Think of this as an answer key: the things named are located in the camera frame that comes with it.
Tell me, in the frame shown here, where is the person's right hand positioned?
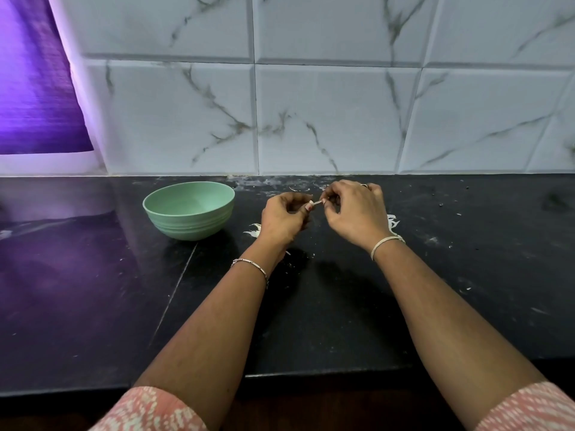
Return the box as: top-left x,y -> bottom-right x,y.
319,180 -> 394,257

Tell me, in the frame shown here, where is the person's left forearm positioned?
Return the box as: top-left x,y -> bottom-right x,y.
135,247 -> 284,418

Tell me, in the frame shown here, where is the mint green bowl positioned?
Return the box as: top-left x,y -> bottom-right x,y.
142,180 -> 237,242

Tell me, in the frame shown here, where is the purple cloth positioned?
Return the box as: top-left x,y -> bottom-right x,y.
0,0 -> 95,155

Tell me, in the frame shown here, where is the person's left hand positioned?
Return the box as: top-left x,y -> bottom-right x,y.
257,191 -> 316,251

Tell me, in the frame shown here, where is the pink patterned sleeve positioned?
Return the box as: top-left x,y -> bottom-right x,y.
88,386 -> 210,431
473,381 -> 575,431

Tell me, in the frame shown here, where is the pink patterned left sleeve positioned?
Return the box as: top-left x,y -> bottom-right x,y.
88,386 -> 210,431

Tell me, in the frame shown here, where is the silver right wrist bracelet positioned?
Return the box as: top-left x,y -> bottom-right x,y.
370,234 -> 406,262

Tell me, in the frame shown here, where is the person's right forearm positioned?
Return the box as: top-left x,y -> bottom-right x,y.
373,239 -> 549,427

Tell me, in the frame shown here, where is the silver wrist bracelet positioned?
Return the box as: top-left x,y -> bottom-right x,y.
231,257 -> 271,290
370,234 -> 406,262

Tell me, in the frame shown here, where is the pink patterned right sleeve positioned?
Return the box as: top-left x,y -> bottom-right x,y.
473,381 -> 575,431

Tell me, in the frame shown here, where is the silver left wrist bracelet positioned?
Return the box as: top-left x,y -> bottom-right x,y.
231,257 -> 271,290

